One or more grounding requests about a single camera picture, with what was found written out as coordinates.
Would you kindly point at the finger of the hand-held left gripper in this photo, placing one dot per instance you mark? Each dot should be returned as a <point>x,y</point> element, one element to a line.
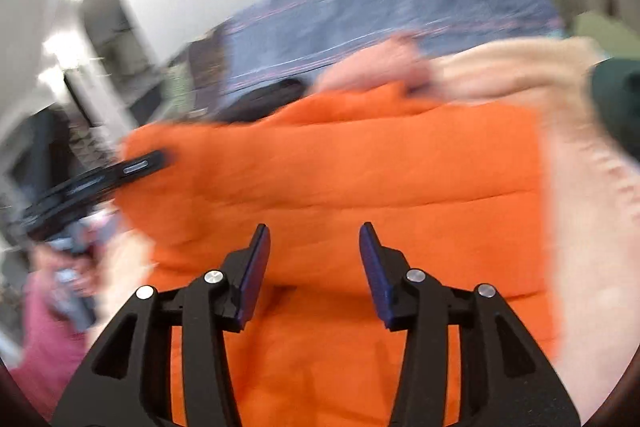
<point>140,168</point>

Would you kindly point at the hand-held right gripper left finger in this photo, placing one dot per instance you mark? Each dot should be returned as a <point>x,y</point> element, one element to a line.
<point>254,277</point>

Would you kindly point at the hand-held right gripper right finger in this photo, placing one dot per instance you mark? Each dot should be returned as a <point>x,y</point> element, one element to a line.
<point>372,277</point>

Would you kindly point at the orange puffer jacket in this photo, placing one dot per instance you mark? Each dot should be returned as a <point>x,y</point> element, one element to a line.
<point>350,167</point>

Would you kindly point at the person's left forearm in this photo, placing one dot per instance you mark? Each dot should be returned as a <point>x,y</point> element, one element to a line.
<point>50,347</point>

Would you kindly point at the person's left hand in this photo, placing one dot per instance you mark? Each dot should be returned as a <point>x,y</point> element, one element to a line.
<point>47,262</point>

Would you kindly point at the black garment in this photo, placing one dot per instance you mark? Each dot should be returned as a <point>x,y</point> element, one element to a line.
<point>270,99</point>

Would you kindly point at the pink garment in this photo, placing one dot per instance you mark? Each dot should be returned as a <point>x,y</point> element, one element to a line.
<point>370,67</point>

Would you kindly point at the fluffy cream pink blanket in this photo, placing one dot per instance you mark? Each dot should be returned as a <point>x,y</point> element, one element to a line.
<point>590,232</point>

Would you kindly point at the blue plaid cloth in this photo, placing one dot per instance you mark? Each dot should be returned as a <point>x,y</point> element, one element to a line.
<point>375,7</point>

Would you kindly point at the dark green garment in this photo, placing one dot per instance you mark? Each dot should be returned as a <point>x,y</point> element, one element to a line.
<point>617,102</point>

